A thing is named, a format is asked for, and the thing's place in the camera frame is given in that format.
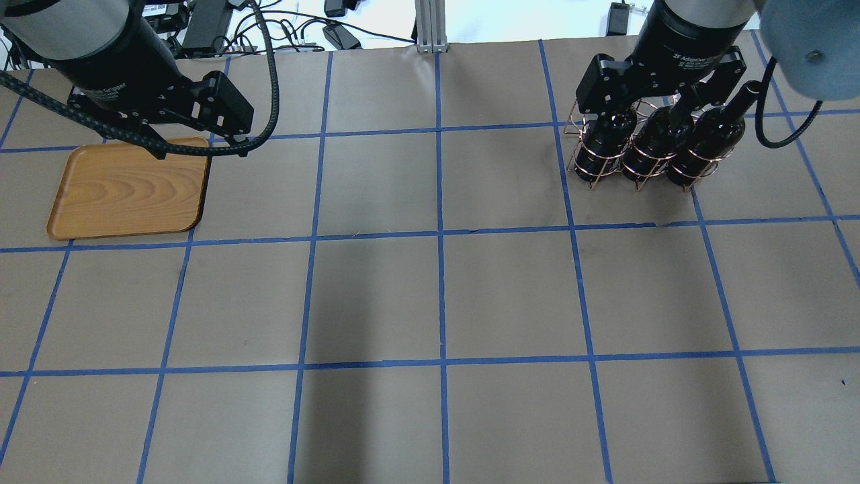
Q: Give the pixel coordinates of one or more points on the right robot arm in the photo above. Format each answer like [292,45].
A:
[815,43]

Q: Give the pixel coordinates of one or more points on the copper wire bottle basket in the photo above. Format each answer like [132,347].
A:
[680,115]

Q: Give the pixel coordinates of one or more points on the wooden tray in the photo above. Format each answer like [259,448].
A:
[119,190]

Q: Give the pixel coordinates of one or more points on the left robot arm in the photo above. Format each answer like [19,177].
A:
[27,20]

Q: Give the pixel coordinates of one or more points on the black wine bottle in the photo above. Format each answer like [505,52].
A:
[654,145]
[715,134]
[603,143]

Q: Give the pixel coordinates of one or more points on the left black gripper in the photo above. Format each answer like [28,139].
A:
[111,62]

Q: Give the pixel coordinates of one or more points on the aluminium frame post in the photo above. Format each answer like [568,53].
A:
[431,26]

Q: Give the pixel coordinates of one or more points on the black power adapter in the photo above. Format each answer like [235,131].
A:
[340,37]

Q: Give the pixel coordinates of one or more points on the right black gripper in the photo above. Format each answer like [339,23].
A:
[692,42]

